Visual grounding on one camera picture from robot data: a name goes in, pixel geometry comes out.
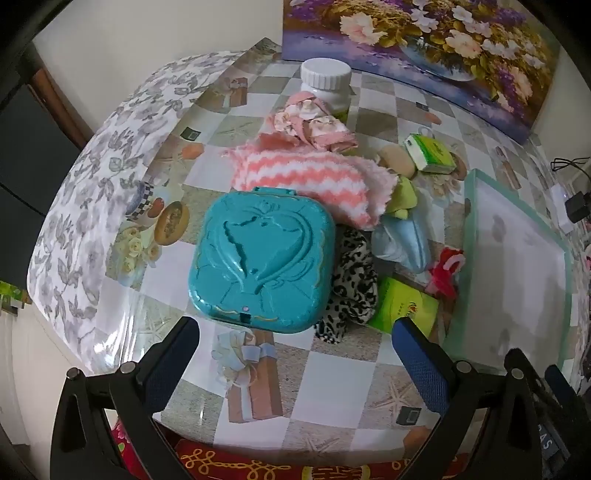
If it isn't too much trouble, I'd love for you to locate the white lidded plastic bottle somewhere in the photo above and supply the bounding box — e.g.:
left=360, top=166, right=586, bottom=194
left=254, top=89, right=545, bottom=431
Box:
left=300, top=58, right=352, bottom=116

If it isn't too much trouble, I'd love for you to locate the yellow-green cloth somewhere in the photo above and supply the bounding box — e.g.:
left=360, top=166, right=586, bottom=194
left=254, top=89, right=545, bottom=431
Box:
left=385, top=175, right=419, bottom=220

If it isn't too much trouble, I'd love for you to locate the black cable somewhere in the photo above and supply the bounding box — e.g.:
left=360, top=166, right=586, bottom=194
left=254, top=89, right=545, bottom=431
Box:
left=550, top=157, right=591, bottom=174

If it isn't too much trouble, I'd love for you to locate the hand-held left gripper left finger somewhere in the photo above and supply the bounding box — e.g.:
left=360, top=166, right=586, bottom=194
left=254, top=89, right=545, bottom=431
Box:
left=50, top=316, right=201, bottom=480

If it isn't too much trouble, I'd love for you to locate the teal embossed plastic case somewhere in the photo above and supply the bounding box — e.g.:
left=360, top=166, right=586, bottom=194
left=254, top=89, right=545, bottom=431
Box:
left=187, top=187, right=335, bottom=334

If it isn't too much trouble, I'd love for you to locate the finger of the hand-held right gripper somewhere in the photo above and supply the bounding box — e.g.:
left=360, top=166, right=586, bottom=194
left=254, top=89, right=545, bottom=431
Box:
left=545, top=364, right=578, bottom=408

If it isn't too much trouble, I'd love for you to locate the translucent green storage box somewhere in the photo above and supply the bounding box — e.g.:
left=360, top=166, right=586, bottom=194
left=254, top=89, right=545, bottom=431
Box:
left=443, top=168, right=573, bottom=370

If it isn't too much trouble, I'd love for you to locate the pink floral cloth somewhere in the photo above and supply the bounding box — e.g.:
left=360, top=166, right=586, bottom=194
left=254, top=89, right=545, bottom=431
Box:
left=272, top=91, right=358, bottom=153

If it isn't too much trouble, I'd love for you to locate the dark door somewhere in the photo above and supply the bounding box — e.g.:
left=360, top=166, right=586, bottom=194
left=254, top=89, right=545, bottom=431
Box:
left=0, top=83, right=84, bottom=287

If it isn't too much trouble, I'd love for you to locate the floral painting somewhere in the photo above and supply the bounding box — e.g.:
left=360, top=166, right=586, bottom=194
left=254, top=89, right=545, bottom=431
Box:
left=281, top=0, right=561, bottom=145

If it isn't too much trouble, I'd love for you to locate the red plush toy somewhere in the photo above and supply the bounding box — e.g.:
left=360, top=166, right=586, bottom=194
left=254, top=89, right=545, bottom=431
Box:
left=425, top=247, right=466, bottom=298

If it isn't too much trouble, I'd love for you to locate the pink white zigzag fuzzy cloth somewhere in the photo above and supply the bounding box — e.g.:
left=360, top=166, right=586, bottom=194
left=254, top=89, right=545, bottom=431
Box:
left=221, top=134, right=399, bottom=232

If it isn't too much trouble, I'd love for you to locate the leopard print cloth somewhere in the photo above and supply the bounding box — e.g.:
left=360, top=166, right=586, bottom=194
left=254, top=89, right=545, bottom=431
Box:
left=314, top=227, right=380, bottom=344

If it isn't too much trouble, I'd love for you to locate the red gold patterned cloth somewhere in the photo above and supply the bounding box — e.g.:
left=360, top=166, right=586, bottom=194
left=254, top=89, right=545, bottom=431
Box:
left=111, top=415, right=462, bottom=480

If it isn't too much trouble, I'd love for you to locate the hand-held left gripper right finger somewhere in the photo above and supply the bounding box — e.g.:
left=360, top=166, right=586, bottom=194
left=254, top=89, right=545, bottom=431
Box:
left=392, top=316, right=557, bottom=480

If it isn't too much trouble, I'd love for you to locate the yellow sponge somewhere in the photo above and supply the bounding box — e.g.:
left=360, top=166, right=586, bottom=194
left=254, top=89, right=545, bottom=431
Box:
left=376, top=147, right=417, bottom=178

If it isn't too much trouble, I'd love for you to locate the green tissue packet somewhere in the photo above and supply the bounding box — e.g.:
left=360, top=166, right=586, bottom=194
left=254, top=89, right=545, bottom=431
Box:
left=404, top=134, right=458, bottom=175

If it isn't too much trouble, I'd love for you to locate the light blue cloth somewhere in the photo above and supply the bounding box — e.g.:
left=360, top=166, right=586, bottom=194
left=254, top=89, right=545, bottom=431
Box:
left=370, top=215, right=432, bottom=275

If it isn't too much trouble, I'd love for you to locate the green paper packet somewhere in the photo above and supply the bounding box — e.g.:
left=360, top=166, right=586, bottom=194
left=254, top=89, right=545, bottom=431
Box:
left=369, top=277, right=439, bottom=337

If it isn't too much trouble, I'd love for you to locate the black charger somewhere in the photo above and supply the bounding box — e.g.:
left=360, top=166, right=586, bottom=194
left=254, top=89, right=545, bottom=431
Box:
left=567, top=193, right=589, bottom=222

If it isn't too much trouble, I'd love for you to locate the grey leaf print tablecloth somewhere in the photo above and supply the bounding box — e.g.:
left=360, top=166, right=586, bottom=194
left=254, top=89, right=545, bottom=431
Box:
left=25, top=51, right=241, bottom=370

